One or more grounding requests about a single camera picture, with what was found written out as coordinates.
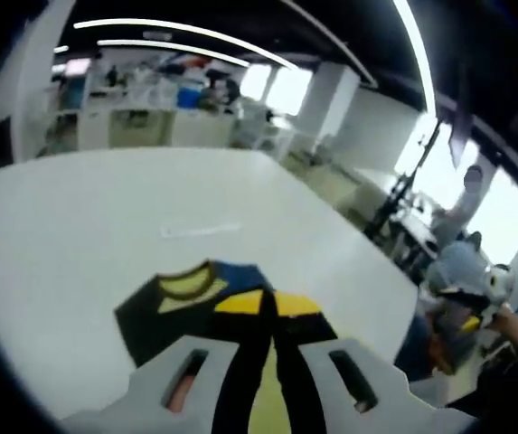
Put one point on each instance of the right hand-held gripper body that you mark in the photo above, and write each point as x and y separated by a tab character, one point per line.
498	285

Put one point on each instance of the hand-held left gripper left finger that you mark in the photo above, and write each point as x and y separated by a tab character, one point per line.
159	398

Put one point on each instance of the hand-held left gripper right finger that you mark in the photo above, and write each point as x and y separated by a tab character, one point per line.
331	407

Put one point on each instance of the yellow blue black garment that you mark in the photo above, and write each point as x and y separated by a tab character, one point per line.
159	316

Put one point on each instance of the black stand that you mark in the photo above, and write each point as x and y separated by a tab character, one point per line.
398	194

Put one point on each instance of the blue storage bin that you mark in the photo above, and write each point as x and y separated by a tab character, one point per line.
190	98

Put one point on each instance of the black cabinet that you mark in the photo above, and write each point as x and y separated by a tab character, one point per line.
0	140

